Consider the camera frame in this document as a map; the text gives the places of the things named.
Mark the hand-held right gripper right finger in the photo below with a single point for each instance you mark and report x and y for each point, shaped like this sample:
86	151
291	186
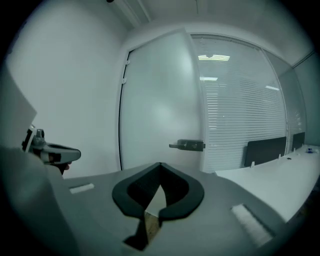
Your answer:
212	220

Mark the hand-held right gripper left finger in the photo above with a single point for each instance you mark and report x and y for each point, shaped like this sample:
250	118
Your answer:
100	212

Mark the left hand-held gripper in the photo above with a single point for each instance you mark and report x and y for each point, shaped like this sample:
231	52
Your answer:
37	142

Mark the frosted glass door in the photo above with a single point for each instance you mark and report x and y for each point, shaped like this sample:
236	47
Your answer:
160	100

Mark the person's left hand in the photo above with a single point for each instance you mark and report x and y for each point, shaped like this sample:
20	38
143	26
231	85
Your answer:
66	166

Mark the person's white top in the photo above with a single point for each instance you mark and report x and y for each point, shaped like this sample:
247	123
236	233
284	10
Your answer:
27	200

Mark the white desk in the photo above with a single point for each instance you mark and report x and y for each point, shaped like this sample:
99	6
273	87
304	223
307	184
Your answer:
270	185

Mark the large black desk divider panel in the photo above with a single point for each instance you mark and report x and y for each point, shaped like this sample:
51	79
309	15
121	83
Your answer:
265	152

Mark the small black desk divider panel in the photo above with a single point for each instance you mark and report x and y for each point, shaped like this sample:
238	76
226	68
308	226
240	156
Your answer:
298	141

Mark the narrow glass partition with blinds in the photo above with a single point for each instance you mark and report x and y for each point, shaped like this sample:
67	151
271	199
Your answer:
292	105

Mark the black ceiling fixture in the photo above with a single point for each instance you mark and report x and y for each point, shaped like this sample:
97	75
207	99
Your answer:
110	0

